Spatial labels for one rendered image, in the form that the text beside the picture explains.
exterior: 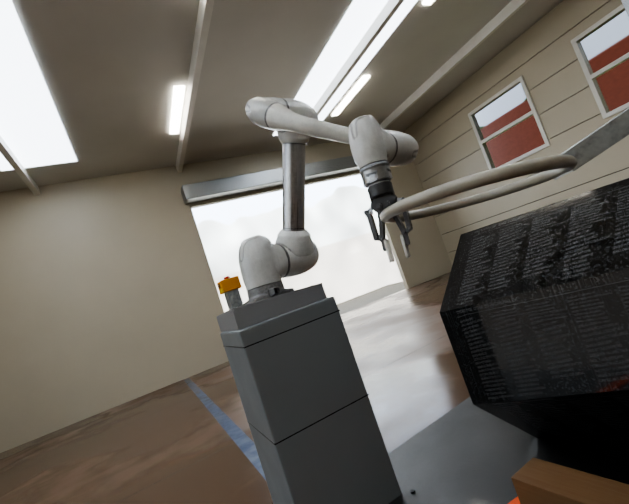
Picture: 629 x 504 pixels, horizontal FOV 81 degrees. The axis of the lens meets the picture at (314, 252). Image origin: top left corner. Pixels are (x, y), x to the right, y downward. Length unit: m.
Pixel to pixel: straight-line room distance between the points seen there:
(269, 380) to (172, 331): 6.06
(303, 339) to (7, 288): 6.67
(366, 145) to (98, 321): 6.67
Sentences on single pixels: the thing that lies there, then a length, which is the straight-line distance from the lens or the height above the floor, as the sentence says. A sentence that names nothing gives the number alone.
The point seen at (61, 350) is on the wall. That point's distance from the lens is 7.48.
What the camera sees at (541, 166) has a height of 0.95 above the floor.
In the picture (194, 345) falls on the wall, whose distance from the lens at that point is 7.40.
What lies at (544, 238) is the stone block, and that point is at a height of 0.77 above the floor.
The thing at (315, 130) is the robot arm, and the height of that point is 1.38.
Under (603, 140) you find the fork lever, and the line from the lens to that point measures 1.13.
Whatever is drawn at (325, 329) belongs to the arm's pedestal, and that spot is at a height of 0.69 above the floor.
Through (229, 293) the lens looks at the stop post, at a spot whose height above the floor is 0.99.
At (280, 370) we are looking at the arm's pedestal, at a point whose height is 0.62.
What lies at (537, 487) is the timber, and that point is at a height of 0.13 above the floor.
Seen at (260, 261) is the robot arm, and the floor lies 1.03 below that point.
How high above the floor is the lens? 0.87
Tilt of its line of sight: 5 degrees up
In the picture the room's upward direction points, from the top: 19 degrees counter-clockwise
